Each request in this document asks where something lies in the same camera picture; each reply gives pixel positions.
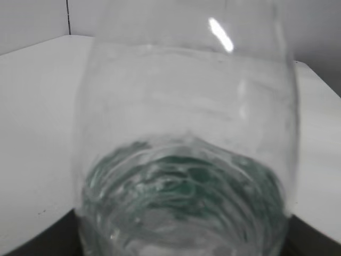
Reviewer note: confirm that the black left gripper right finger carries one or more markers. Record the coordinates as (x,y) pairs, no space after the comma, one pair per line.
(304,240)

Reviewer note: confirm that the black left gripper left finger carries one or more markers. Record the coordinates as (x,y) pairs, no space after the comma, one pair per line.
(60,239)

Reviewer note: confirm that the clear Cestbon water bottle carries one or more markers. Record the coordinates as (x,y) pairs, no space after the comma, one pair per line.
(186,131)

